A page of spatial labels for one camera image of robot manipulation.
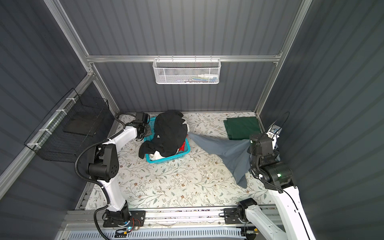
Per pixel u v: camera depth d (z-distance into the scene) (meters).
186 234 0.77
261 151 0.44
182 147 0.94
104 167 0.52
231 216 0.74
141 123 0.78
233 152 0.79
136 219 0.72
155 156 0.85
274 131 0.52
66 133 0.72
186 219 0.75
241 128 1.10
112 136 1.12
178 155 0.86
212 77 0.91
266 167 0.43
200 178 0.87
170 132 0.96
